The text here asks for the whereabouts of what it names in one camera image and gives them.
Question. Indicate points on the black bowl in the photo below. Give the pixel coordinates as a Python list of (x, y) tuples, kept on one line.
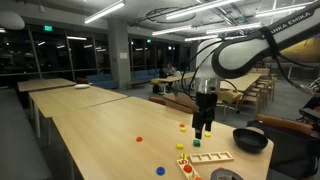
[(249, 141)]

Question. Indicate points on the yellow block right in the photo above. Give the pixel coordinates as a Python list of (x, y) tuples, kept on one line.
[(207, 134)]

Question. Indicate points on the wooden number holder board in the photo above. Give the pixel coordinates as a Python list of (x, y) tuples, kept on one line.
[(190, 176)]

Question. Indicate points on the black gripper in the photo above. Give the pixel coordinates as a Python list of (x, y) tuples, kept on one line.
[(205, 115)]

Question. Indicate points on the yellow block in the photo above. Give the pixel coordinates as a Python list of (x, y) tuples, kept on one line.
[(179, 146), (183, 129), (207, 134)]

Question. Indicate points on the green exit sign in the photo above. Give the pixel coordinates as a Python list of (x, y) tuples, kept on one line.
[(48, 28)]

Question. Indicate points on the grey tape roll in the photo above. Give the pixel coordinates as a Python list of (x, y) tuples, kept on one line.
[(225, 174)]

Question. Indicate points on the brown leather chair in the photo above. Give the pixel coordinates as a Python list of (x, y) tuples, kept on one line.
[(296, 147)]

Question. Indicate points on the yellow block far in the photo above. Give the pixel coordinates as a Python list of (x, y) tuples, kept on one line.
[(183, 129)]

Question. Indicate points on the orange round piece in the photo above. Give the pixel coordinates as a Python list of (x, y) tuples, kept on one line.
[(188, 168)]

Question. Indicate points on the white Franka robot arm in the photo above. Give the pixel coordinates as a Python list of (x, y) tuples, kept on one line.
[(230, 59)]

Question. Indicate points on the orange disc on table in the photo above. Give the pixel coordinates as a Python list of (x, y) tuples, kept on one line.
[(139, 139)]

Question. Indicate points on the yellow block centre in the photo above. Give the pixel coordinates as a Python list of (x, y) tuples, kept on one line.
[(179, 146)]

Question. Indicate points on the seated person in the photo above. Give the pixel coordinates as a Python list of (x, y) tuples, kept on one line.
[(167, 70)]

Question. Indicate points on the green cube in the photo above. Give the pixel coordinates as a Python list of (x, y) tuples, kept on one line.
[(196, 143)]

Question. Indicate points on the white plate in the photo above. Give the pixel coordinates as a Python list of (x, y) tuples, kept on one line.
[(81, 86)]

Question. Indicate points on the blue sofa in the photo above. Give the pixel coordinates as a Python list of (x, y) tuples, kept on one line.
[(105, 81)]

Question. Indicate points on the wooden slotted tray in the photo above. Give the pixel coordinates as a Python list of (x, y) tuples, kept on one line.
[(211, 157)]

